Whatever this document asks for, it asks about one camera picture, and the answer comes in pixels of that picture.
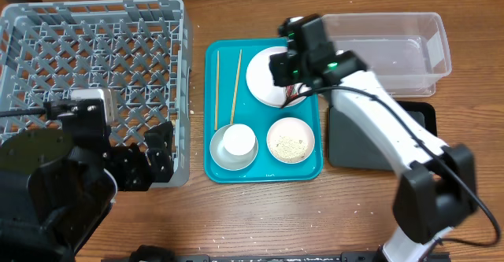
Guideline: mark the black waste tray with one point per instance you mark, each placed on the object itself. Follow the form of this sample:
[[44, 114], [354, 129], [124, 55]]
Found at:
[[349, 147]]

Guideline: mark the left wooden chopstick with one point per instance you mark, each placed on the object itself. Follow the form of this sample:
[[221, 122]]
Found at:
[[217, 91]]

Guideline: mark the red snack wrapper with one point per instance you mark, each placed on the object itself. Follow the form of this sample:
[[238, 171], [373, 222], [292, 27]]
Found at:
[[292, 91]]

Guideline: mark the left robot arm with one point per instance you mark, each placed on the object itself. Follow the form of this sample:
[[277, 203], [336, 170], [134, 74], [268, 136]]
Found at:
[[57, 186]]

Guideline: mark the cooked rice leftovers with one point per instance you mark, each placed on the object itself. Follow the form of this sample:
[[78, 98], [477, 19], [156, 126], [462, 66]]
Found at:
[[289, 149]]

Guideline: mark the right wooden chopstick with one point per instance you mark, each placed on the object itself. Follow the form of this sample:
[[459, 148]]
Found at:
[[237, 76]]

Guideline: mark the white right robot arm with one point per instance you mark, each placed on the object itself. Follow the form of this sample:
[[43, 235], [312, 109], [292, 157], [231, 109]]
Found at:
[[437, 183]]

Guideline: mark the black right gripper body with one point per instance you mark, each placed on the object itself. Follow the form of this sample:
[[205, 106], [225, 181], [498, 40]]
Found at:
[[288, 71]]

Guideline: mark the grey metal bowl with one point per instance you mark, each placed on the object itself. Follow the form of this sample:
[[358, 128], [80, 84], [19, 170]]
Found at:
[[224, 159]]

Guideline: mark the large white round plate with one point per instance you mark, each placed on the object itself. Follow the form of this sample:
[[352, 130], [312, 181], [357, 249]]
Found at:
[[259, 78]]

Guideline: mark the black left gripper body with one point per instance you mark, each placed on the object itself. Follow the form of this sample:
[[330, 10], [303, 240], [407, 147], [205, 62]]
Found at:
[[128, 167]]

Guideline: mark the clear plastic bin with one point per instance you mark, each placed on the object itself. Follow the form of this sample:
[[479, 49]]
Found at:
[[409, 52]]

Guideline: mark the white cup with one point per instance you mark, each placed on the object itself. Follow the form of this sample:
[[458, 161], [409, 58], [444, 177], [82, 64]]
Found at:
[[239, 139]]

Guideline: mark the wooden chopstick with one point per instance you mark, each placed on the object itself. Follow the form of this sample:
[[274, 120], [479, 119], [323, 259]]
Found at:
[[237, 76], [217, 91]]

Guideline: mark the teal plastic tray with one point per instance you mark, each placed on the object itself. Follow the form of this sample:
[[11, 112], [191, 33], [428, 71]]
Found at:
[[258, 116]]

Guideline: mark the grey dishwasher rack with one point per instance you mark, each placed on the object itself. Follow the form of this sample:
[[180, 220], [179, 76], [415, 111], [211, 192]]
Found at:
[[142, 49]]

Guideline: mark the small white bowl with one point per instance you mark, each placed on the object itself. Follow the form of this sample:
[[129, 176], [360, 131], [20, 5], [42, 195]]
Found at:
[[294, 127]]

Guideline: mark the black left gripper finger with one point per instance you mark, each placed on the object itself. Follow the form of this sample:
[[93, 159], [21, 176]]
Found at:
[[160, 137], [161, 166]]

